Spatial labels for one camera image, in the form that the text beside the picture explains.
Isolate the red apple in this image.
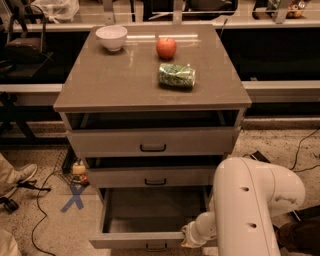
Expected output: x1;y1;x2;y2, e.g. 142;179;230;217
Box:
156;37;177;60

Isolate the black cable left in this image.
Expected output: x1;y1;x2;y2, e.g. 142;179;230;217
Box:
31;169;58;256

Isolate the black cable right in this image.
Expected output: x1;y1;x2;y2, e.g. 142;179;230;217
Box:
289;128;320;174

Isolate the white ceramic bowl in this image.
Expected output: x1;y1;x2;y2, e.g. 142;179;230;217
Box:
95;25;127;51

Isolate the blue tape cross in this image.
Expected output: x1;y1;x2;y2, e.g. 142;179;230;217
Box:
61;185;86;213

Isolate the grey drawer cabinet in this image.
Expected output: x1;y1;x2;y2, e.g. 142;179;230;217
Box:
53;23;253;201

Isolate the grey drawer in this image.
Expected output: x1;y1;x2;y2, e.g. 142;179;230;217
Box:
67;127;240;158
86;166;215;188
89;186;211;252

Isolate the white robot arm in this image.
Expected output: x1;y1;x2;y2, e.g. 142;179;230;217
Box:
182;157;305;256

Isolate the grey sneaker left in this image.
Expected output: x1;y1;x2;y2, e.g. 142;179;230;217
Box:
0;164;38;196

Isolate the black power adapter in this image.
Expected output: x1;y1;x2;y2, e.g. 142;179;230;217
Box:
250;151;268;162

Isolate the black cable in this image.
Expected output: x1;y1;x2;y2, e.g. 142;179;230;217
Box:
31;169;58;256
289;128;320;174

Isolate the black chair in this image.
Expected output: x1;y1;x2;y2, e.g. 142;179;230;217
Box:
0;5;52;79

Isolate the green soda can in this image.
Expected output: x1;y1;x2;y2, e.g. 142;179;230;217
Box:
158;63;195;89

